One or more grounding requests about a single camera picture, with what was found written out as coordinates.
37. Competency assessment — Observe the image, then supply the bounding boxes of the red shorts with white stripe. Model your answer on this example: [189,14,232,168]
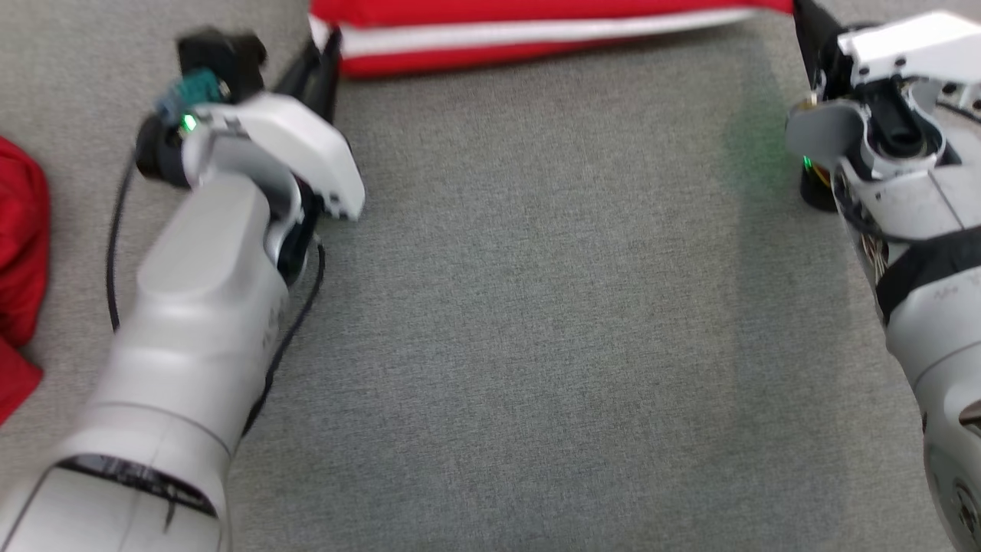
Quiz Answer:
[308,0,795,81]

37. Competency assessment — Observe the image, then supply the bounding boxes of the red white basketball jersey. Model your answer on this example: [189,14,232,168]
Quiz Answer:
[0,136,52,427]

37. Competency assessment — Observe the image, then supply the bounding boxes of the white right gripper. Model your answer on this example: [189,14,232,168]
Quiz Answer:
[785,0,981,179]

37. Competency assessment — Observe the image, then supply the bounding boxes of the black cable with teal connector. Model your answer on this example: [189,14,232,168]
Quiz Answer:
[106,67,229,332]

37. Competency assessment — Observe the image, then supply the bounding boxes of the thin black cable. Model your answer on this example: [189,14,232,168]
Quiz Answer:
[240,241,327,439]

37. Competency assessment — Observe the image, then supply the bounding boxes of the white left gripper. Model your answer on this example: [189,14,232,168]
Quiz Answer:
[182,29,366,225]

